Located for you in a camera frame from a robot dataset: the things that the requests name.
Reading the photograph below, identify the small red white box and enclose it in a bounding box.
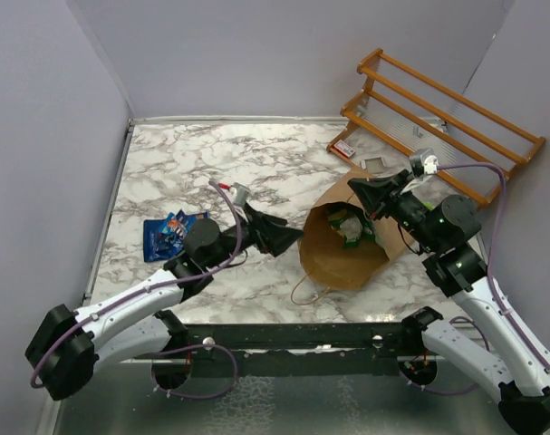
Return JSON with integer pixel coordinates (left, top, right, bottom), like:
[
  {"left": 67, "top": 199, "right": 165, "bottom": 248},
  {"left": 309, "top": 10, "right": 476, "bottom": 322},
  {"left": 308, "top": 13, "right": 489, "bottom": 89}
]
[{"left": 331, "top": 140, "right": 356, "bottom": 159}]

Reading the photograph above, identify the wooden two-tier rack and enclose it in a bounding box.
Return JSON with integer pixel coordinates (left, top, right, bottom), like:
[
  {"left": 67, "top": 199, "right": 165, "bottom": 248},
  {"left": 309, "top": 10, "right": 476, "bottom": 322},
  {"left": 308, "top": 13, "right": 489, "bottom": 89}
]
[{"left": 327, "top": 48, "right": 545, "bottom": 207}]

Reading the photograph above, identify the blue salt vinegar chips bag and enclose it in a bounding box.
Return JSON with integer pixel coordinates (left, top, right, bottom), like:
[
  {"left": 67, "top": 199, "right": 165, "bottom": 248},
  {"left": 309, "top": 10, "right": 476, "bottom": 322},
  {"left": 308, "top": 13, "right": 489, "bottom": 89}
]
[{"left": 165, "top": 235, "right": 185, "bottom": 255}]

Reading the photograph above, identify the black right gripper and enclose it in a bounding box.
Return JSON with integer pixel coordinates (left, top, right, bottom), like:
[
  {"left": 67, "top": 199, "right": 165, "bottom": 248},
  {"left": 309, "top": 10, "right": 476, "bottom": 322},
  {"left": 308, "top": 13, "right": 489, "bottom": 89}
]
[{"left": 350, "top": 168, "right": 442, "bottom": 251}]

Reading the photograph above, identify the blue Burts chips bag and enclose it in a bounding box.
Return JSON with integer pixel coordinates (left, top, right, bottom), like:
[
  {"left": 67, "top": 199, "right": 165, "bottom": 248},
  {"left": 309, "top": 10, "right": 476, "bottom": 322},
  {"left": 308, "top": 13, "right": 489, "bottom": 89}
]
[{"left": 142, "top": 219, "right": 175, "bottom": 263}]

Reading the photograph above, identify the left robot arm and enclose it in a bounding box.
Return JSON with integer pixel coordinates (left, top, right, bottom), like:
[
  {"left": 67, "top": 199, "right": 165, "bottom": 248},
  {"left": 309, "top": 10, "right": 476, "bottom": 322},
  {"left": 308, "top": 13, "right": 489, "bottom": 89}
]
[{"left": 24, "top": 205, "right": 304, "bottom": 401}]

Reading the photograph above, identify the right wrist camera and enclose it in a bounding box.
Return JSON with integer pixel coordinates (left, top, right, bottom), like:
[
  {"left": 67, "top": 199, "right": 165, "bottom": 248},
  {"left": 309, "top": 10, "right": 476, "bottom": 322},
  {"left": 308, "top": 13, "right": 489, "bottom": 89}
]
[{"left": 402, "top": 149, "right": 439, "bottom": 193}]

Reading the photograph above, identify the open small cardboard box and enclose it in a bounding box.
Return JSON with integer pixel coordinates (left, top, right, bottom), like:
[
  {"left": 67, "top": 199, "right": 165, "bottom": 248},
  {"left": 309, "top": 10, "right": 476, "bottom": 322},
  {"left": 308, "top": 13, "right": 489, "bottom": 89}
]
[{"left": 360, "top": 157, "right": 389, "bottom": 176}]

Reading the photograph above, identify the green snack packet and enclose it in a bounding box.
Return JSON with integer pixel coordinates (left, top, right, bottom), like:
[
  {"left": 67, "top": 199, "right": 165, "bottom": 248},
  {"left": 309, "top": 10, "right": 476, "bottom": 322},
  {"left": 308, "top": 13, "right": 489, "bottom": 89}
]
[{"left": 362, "top": 215, "right": 384, "bottom": 248}]

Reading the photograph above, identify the yellow green candy packet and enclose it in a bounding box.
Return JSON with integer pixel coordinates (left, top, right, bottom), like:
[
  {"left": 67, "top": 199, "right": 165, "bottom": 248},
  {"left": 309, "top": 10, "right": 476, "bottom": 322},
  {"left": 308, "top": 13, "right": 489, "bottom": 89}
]
[{"left": 326, "top": 206, "right": 362, "bottom": 248}]

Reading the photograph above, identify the purple cable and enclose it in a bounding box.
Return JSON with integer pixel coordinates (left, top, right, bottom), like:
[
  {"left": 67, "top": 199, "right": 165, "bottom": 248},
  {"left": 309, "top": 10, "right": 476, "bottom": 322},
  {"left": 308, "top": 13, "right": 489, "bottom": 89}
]
[
  {"left": 405, "top": 161, "right": 550, "bottom": 395},
  {"left": 29, "top": 180, "right": 246, "bottom": 400}
]

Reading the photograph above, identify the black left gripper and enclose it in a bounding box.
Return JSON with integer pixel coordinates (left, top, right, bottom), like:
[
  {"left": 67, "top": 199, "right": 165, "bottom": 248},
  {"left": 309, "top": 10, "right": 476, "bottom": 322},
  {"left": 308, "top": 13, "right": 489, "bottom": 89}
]
[{"left": 206, "top": 202, "right": 303, "bottom": 269}]

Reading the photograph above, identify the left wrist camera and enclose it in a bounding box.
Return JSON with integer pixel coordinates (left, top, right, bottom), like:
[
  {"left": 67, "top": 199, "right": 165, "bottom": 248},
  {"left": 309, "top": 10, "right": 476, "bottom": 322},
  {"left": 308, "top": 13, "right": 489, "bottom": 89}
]
[{"left": 219, "top": 183, "right": 250, "bottom": 212}]

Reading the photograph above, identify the blue M&Ms candy packet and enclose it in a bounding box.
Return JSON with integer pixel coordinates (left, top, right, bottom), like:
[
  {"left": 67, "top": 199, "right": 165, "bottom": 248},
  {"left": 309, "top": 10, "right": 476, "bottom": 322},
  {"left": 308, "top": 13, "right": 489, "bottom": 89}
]
[{"left": 159, "top": 210, "right": 207, "bottom": 237}]

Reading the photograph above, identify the brown paper bag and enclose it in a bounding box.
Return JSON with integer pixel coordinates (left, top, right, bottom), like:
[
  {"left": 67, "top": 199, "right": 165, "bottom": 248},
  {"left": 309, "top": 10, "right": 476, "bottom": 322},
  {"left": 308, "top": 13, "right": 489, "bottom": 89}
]
[{"left": 291, "top": 169, "right": 413, "bottom": 305}]

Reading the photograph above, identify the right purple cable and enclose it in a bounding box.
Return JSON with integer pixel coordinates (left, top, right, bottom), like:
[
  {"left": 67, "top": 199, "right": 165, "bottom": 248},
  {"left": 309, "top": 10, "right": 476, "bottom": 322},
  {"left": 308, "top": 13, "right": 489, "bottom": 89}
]
[{"left": 405, "top": 161, "right": 550, "bottom": 395}]

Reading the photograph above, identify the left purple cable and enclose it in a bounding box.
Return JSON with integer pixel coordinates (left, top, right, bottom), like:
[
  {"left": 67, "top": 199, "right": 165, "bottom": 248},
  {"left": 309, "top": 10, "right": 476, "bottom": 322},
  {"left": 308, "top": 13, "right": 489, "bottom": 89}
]
[{"left": 29, "top": 180, "right": 246, "bottom": 400}]

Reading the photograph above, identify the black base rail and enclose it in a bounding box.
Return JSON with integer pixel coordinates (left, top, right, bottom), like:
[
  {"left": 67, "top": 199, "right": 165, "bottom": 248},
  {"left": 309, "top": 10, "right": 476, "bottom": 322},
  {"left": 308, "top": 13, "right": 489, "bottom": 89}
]
[{"left": 142, "top": 310, "right": 443, "bottom": 377}]

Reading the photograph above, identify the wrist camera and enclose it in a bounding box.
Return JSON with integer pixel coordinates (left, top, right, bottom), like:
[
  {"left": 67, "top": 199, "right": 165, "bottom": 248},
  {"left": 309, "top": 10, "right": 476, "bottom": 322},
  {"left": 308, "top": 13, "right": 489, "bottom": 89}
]
[
  {"left": 219, "top": 183, "right": 250, "bottom": 212},
  {"left": 402, "top": 149, "right": 439, "bottom": 193}
]

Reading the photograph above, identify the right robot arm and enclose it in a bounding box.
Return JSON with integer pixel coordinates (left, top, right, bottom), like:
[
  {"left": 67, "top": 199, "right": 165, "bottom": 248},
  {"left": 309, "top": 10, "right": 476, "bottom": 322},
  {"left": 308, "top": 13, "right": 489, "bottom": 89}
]
[{"left": 347, "top": 170, "right": 550, "bottom": 434}]

